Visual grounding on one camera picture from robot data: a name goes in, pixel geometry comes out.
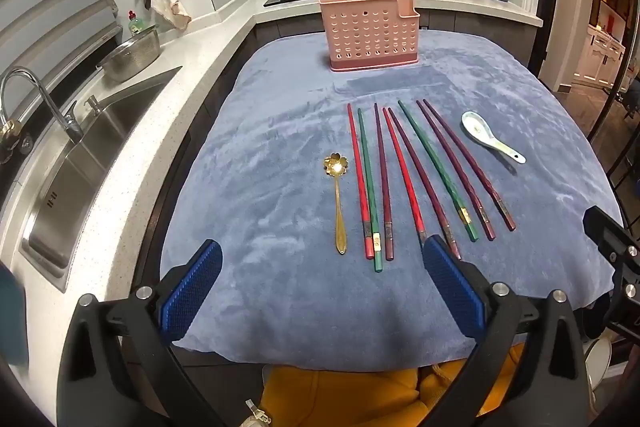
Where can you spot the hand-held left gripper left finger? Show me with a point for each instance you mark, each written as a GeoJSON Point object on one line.
{"type": "Point", "coordinates": [192, 294]}

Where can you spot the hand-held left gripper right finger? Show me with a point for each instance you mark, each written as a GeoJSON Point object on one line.
{"type": "Point", "coordinates": [452, 287]}

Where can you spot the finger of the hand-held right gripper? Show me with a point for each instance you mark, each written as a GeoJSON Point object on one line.
{"type": "Point", "coordinates": [607, 234]}

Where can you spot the maroon chopstick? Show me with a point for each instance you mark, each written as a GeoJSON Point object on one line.
{"type": "Point", "coordinates": [421, 182]}
{"type": "Point", "coordinates": [383, 182]}

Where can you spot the red chopstick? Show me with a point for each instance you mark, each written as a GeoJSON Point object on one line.
{"type": "Point", "coordinates": [359, 182]}
{"type": "Point", "coordinates": [404, 177]}

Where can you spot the green chopstick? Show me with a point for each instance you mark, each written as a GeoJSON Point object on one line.
{"type": "Point", "coordinates": [369, 187]}
{"type": "Point", "coordinates": [434, 167]}

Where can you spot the white ceramic spoon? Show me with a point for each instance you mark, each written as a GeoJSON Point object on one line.
{"type": "Point", "coordinates": [475, 124]}

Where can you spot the gold flower spoon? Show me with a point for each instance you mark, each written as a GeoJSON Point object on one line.
{"type": "Point", "coordinates": [336, 167]}

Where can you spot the pink perforated utensil holder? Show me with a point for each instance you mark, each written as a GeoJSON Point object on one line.
{"type": "Point", "coordinates": [360, 32]}

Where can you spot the blue plush towel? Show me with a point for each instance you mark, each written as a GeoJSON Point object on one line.
{"type": "Point", "coordinates": [280, 157]}

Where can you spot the stainless steel sink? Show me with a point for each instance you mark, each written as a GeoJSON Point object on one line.
{"type": "Point", "coordinates": [90, 157]}

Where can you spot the white display cabinet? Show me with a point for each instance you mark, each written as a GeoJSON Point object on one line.
{"type": "Point", "coordinates": [600, 57]}

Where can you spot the small steel sink tap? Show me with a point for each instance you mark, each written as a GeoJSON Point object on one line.
{"type": "Point", "coordinates": [93, 105]}

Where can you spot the chrome kitchen faucet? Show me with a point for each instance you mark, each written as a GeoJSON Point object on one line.
{"type": "Point", "coordinates": [60, 117]}

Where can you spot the grey kitchen base cabinet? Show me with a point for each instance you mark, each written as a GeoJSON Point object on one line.
{"type": "Point", "coordinates": [475, 32]}

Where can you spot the stainless steel pot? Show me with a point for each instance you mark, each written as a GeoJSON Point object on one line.
{"type": "Point", "coordinates": [132, 57]}

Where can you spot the green dish soap bottle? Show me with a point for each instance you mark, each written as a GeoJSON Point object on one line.
{"type": "Point", "coordinates": [135, 25]}

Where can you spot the window blinds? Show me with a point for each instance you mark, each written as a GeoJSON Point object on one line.
{"type": "Point", "coordinates": [50, 7]}

